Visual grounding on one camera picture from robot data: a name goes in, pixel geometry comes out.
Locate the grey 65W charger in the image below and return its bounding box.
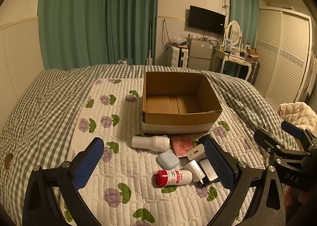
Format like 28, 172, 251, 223
199, 158, 218, 182

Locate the white power adapter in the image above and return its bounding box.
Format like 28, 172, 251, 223
186, 144, 206, 162

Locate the white handheld device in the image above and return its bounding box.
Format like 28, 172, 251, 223
131, 135, 170, 152

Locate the person's right hand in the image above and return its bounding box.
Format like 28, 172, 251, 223
284, 186, 316, 221

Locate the cream quilted cushion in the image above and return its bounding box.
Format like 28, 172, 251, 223
278, 102, 317, 136

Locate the white tube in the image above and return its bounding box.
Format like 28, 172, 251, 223
181, 160, 205, 184

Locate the grey checked bedspread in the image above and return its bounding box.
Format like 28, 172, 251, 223
0, 64, 302, 226

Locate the white louvered wardrobe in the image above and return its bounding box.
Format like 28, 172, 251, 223
255, 7, 312, 108

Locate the pink patterned pouch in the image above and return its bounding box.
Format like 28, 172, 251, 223
171, 135, 195, 158

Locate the white dressing table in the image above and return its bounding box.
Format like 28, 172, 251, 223
211, 49, 253, 81

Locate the brown cardboard box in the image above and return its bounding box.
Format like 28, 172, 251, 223
142, 71, 222, 135

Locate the floral white quilted mat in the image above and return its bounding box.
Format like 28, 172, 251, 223
60, 77, 259, 226

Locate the light blue earbuds case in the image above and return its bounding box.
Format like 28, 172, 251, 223
158, 151, 180, 170

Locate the red capped white bottle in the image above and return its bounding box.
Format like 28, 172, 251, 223
155, 170, 192, 186

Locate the grey mini fridge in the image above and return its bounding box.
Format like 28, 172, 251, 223
187, 39, 213, 71

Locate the oval white vanity mirror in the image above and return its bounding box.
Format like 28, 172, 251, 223
225, 20, 242, 46

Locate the white suitcase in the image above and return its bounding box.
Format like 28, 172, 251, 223
167, 46, 189, 68

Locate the green curtain by wardrobe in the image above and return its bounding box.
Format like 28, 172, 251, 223
229, 0, 260, 48

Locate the clear water jug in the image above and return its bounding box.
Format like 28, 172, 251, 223
118, 58, 134, 65

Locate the large green curtain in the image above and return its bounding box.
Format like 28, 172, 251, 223
38, 0, 158, 70

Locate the black wall television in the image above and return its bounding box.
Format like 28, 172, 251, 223
188, 5, 226, 35

